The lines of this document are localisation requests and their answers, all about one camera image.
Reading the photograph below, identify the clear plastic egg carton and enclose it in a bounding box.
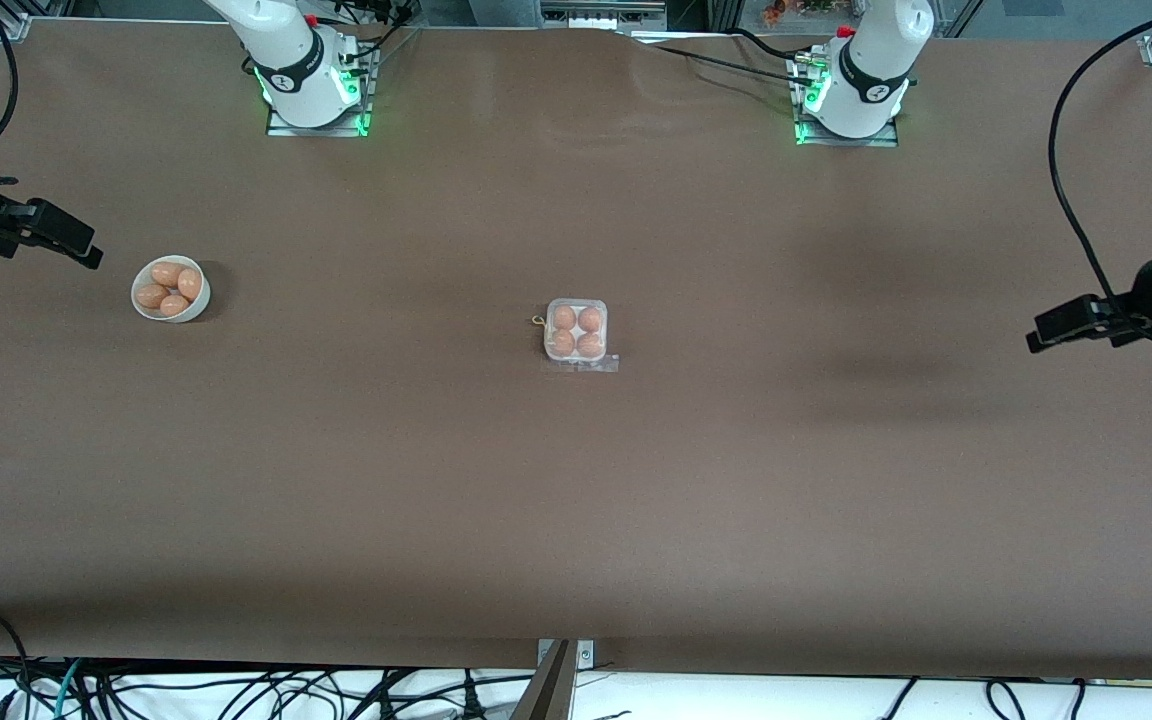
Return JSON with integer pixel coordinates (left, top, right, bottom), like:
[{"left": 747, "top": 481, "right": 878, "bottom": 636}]
[{"left": 533, "top": 298, "right": 621, "bottom": 374}]

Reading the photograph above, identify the white round bowl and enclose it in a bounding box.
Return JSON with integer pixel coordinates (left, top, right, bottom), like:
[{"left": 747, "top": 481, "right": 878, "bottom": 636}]
[{"left": 130, "top": 254, "right": 212, "bottom": 323}]

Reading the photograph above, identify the brown table cover sheet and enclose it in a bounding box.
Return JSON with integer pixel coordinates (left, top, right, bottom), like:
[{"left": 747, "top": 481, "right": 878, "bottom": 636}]
[{"left": 0, "top": 18, "right": 1152, "bottom": 681}]

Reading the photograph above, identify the orange background object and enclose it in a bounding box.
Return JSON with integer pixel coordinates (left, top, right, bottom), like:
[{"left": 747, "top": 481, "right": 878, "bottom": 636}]
[{"left": 761, "top": 0, "right": 837, "bottom": 26}]

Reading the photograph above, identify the grey metal equipment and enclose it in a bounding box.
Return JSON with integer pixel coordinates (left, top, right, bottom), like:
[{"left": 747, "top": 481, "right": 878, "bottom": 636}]
[{"left": 541, "top": 0, "right": 707, "bottom": 43}]

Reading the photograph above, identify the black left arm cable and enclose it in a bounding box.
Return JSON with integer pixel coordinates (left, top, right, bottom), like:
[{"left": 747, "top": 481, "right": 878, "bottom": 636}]
[{"left": 1048, "top": 0, "right": 1152, "bottom": 321}]

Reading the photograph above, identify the teal cable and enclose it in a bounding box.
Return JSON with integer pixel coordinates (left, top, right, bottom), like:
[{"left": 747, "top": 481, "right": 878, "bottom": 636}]
[{"left": 48, "top": 658, "right": 87, "bottom": 720}]

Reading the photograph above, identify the small silver bracket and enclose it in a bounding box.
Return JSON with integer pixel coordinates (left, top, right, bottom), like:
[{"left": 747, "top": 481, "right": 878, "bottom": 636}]
[{"left": 537, "top": 639, "right": 596, "bottom": 668}]

